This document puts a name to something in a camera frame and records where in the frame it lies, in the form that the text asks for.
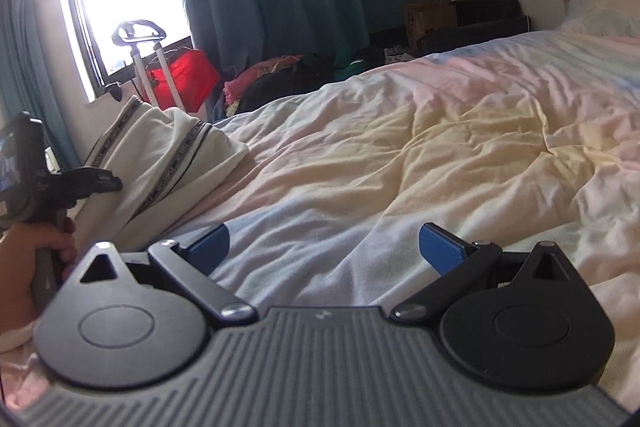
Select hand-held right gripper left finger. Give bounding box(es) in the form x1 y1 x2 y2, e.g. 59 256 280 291
67 223 258 323

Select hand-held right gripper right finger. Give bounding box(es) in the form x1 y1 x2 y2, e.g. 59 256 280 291
390 222 583 323

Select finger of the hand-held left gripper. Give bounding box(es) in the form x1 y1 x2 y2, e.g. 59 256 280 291
60 166 123 208

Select cream white knit garment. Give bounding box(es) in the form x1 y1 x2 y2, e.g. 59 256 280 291
65 94 250 258

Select black clothes pile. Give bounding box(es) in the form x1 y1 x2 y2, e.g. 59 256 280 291
235 51 351 114

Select pink clothes pile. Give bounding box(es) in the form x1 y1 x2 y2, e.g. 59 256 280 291
222 54 304 118

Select person's left hand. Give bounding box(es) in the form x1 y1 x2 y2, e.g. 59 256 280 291
0 216 79 334

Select pastel rainbow bed blanket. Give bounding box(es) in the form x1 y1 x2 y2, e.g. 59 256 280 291
0 29 640 410

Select narrow teal curtain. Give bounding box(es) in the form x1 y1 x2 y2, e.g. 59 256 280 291
0 0 77 170

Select red bag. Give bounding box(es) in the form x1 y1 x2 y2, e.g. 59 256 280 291
150 48 222 111

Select green cloth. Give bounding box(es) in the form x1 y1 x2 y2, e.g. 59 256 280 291
332 47 373 82

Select brown cardboard box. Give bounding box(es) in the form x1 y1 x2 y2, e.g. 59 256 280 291
403 0 459 48

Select black sofa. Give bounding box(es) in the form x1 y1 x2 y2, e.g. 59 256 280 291
416 0 531 56

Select pale pillow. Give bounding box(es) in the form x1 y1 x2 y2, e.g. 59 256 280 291
556 0 640 38

